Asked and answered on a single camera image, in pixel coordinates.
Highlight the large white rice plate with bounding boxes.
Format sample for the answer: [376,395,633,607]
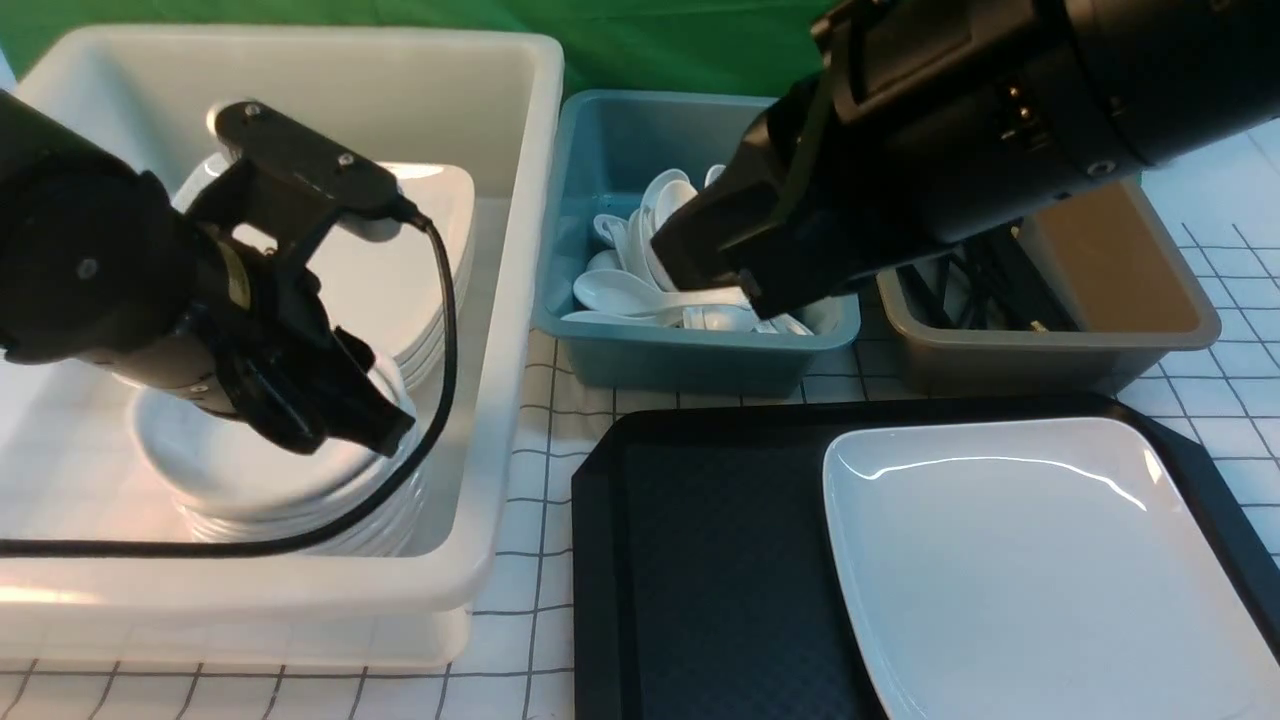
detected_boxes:
[822,416,1279,719]

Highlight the green backdrop cloth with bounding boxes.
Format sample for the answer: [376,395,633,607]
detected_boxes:
[1,1,829,96]

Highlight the lower stacked white bowls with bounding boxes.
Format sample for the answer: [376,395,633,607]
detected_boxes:
[175,439,433,559]

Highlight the top stacked white square plate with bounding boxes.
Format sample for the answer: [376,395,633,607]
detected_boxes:
[170,150,477,366]

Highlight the brown plastic bin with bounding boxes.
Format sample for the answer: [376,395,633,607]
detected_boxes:
[877,179,1221,395]

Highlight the black serving tray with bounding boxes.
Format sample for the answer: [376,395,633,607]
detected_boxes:
[572,395,1277,719]

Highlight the black chopsticks bundle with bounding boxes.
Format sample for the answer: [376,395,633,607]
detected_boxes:
[896,220,1082,333]

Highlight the large white plastic bin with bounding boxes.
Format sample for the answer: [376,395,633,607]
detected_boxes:
[3,26,564,673]

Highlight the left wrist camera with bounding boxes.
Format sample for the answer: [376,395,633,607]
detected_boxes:
[184,100,420,272]

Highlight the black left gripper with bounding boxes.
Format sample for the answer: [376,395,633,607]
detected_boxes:
[175,227,413,456]

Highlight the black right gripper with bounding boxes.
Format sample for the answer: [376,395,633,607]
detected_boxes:
[654,79,961,319]

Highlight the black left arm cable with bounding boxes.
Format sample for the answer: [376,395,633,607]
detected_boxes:
[0,205,460,559]

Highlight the white spoons pile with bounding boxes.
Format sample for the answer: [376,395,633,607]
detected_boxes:
[563,168,813,336]

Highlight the white checkered tablecloth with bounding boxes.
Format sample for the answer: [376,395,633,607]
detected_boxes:
[3,123,1277,719]

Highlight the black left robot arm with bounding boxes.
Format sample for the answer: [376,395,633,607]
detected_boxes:
[1,94,412,455]

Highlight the teal plastic bin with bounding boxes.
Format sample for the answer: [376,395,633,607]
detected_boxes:
[532,88,861,397]

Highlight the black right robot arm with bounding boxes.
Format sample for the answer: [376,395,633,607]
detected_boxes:
[652,1,1279,319]

